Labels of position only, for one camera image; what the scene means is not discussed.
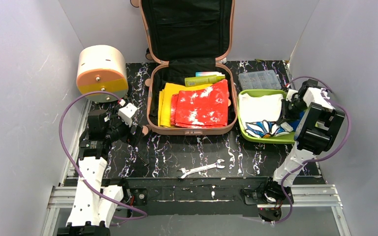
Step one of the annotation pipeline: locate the blue cloth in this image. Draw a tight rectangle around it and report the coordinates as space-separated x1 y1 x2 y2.
289 111 305 132

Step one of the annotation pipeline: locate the red snack packet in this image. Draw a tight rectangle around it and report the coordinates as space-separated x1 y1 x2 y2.
170 79 230 129

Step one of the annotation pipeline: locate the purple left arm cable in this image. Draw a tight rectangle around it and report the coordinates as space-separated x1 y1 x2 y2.
58 90 149 225

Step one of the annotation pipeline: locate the teal pink tube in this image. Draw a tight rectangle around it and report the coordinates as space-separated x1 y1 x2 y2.
195 71 224 77

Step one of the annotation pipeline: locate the aluminium frame rail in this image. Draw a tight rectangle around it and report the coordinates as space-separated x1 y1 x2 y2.
41 101 134 236

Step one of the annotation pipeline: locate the pink hard-shell suitcase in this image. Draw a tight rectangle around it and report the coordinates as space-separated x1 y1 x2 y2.
138 0 237 136

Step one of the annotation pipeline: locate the white printed garment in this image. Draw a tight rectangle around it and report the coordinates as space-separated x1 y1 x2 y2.
239 93 294 139

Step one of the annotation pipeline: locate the silver open-end wrench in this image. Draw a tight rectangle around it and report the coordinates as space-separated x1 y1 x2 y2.
177 159 225 179

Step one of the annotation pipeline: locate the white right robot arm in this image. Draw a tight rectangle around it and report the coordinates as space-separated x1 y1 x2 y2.
272 77 348 188

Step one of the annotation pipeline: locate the cream cylindrical drum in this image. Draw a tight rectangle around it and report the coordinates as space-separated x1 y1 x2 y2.
76 45 128 98

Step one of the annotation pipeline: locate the black spring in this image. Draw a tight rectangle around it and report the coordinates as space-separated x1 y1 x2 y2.
136 152 149 166

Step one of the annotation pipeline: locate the green plastic tray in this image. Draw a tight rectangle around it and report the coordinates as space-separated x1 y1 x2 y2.
237 89 294 145

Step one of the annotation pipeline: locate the yellow snack packet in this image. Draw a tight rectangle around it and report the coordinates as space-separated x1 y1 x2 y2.
158 83 212 128

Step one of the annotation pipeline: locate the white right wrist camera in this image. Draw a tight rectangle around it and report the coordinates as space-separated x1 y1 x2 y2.
285 87 298 102

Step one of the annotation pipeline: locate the clear plastic screw box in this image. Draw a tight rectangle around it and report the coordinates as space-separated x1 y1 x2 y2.
238 70 282 90

